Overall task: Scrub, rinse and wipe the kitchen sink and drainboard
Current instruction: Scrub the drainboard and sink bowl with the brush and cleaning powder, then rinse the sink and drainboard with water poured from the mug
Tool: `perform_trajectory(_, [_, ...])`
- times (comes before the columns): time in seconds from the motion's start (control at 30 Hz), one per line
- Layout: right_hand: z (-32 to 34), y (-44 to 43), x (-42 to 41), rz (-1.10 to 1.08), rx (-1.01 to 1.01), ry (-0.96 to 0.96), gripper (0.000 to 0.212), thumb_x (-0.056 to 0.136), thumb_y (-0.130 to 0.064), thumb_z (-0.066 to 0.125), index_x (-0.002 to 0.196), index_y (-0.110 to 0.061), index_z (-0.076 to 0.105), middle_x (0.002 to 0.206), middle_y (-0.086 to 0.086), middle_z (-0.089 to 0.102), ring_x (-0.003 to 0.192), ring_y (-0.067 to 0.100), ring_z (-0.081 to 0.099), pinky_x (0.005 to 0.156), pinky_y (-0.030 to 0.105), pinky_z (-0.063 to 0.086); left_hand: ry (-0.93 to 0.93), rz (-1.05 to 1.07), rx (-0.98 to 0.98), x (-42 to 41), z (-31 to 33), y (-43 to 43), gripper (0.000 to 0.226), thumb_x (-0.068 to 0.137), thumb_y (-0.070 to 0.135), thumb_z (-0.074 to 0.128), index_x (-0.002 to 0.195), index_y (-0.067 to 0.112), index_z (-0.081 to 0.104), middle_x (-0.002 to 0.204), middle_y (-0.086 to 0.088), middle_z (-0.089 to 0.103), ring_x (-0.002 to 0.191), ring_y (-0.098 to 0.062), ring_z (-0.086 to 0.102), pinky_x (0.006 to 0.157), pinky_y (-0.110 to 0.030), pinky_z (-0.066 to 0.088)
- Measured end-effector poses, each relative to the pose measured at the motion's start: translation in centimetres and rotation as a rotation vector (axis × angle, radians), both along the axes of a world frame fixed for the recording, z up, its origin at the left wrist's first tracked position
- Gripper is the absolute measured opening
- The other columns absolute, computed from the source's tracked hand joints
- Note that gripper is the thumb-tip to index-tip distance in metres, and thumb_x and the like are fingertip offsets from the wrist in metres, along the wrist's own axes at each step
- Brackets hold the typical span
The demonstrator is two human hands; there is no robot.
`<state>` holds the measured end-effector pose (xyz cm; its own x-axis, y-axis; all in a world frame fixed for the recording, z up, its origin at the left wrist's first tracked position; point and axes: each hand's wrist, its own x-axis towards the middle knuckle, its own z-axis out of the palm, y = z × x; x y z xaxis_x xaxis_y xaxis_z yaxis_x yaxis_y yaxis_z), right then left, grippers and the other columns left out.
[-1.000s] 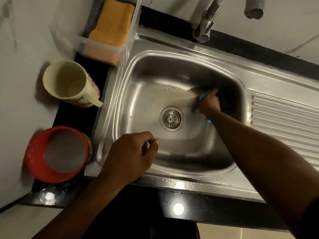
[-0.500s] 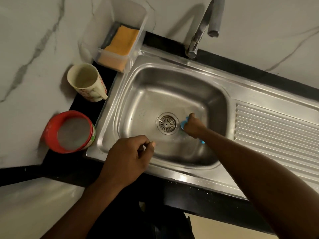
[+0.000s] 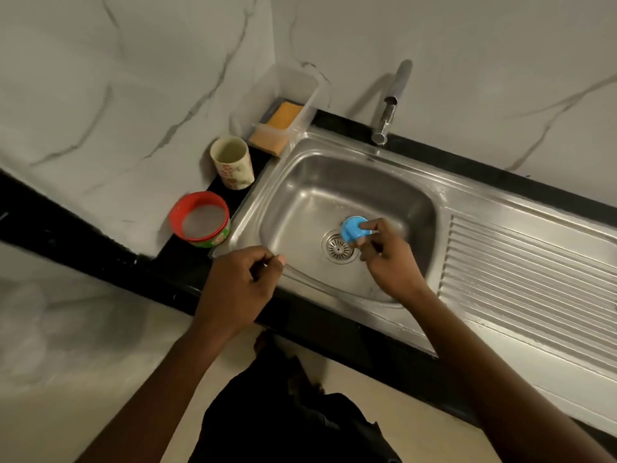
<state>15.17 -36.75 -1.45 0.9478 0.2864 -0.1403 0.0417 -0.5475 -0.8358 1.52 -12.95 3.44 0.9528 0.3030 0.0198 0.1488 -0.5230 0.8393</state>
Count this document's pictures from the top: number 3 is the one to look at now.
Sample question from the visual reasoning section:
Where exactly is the person's right hand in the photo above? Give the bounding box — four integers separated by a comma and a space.
356, 217, 433, 305

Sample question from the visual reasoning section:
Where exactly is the person's left hand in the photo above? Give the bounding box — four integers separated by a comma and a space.
192, 245, 288, 339

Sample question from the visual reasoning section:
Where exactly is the blue brush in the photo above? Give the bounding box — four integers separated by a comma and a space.
340, 215, 379, 246

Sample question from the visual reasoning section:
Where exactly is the stainless steel sink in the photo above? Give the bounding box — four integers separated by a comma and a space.
210, 125, 617, 437

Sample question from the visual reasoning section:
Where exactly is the cream floral mug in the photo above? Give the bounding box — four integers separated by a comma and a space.
210, 135, 256, 191

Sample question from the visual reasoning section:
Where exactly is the chrome faucet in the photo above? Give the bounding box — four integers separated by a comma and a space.
370, 59, 414, 147

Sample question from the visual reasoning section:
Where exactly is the orange sponge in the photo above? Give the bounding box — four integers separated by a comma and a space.
248, 101, 305, 158

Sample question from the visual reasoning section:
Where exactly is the person's left forearm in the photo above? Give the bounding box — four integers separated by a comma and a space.
76, 325, 228, 463

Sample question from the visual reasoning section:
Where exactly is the person's right forearm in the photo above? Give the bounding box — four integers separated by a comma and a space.
404, 286, 616, 463

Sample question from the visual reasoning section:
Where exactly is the person's foot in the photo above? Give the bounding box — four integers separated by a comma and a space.
253, 330, 278, 355

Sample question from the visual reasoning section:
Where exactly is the person's black clothing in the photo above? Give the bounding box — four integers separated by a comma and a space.
188, 347, 404, 463

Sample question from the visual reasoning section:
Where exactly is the round metal drain strainer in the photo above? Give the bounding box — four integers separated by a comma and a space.
321, 230, 361, 266

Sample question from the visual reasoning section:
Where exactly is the red round soap tub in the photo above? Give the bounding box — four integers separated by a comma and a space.
168, 191, 232, 249

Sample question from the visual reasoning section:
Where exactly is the grey metal appliance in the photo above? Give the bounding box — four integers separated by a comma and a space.
0, 241, 193, 463

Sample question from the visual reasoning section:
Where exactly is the clear plastic container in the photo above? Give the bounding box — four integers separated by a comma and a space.
230, 63, 321, 159

